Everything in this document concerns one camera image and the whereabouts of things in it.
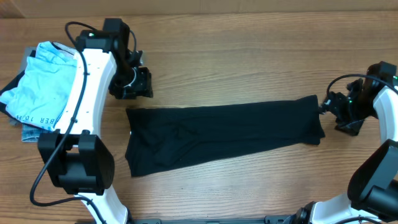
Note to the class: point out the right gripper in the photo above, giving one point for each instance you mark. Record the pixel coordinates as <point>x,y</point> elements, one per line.
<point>337,106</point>

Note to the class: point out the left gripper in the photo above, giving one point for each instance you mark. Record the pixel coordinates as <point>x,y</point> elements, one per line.
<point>145,89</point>

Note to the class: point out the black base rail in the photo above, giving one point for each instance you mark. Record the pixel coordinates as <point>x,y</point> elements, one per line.
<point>268,219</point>

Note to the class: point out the black t-shirt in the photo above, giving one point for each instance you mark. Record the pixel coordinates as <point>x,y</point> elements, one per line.
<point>164,139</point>

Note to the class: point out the folded blue jeans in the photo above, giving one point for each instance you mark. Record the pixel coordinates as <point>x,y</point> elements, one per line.
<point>31,133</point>

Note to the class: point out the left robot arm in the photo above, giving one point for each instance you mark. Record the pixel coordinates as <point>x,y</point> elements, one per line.
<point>74,156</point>

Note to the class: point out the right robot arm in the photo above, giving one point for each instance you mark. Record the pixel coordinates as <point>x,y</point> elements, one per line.
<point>372,191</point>

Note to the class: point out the light blue folded t-shirt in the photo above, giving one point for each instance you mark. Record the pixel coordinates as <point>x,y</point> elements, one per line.
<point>43,91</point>

